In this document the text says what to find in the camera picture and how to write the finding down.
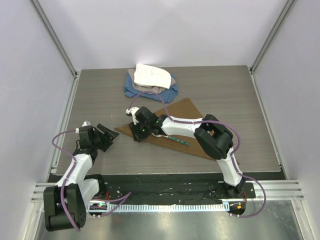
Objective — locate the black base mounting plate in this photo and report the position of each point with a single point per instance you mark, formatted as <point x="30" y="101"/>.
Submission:
<point x="173" y="189"/>

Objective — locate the spoon with green handle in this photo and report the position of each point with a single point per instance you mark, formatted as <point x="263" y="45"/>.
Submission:
<point x="172" y="138"/>

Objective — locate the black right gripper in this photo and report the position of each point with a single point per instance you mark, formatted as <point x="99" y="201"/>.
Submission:
<point x="137" y="136"/>

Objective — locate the aluminium frame rail right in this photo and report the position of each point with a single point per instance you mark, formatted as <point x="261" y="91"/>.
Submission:
<point x="284" y="13"/>

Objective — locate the aluminium frame rail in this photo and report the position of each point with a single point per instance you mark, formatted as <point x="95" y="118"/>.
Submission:
<point x="284" y="13"/>
<point x="53" y="36"/>

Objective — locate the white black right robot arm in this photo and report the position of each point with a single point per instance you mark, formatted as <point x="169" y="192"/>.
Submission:
<point x="212" y="136"/>

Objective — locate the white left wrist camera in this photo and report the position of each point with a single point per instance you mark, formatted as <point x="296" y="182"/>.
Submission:
<point x="84" y="124"/>

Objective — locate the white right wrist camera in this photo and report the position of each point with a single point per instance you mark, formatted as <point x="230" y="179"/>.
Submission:
<point x="131" y="112"/>

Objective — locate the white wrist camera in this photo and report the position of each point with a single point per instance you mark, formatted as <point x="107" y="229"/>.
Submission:
<point x="131" y="112"/>
<point x="84" y="124"/>

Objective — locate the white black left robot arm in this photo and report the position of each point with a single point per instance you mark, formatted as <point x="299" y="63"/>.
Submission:
<point x="65" y="203"/>

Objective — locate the white slotted cable duct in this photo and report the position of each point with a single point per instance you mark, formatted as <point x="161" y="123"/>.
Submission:
<point x="130" y="208"/>

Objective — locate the white folded cloth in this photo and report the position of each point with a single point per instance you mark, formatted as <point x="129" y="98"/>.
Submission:
<point x="151" y="76"/>

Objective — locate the blue checkered cloth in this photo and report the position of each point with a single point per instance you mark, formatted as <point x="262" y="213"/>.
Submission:
<point x="167" y="95"/>

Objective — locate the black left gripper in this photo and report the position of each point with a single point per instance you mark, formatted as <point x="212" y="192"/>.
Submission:
<point x="107" y="139"/>

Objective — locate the aluminium frame rail left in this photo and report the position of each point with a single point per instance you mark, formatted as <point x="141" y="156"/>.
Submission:
<point x="53" y="36"/>

